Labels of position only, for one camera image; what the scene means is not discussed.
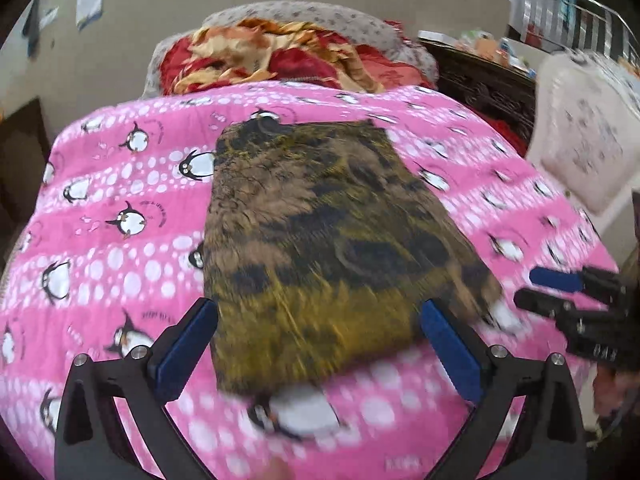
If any person's right hand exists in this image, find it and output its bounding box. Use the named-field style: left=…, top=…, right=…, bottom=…
left=592, top=365, right=639, bottom=417

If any grey floral pillow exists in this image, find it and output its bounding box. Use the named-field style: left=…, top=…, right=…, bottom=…
left=143, top=0, right=438, bottom=103

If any pink penguin bed sheet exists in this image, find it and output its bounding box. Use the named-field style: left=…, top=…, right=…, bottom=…
left=1, top=82, right=614, bottom=479

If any dark floral patterned garment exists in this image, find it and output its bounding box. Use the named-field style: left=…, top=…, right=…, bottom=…
left=202, top=118, right=502, bottom=396

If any dark carved wooden headboard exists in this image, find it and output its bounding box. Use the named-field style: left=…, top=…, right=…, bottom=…
left=419, top=40, right=536, bottom=156

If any metal stair railing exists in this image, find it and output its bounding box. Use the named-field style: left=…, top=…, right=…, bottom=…
left=508, top=0, right=639, bottom=63

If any dark hanging cloth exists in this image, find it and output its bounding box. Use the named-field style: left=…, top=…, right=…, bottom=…
left=22, top=0, right=40, bottom=60

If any red and beige blanket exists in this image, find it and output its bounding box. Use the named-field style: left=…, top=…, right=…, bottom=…
left=160, top=18, right=435, bottom=96

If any clutter on headboard shelf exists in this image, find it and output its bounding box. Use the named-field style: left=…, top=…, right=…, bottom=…
left=418, top=29, right=536, bottom=78

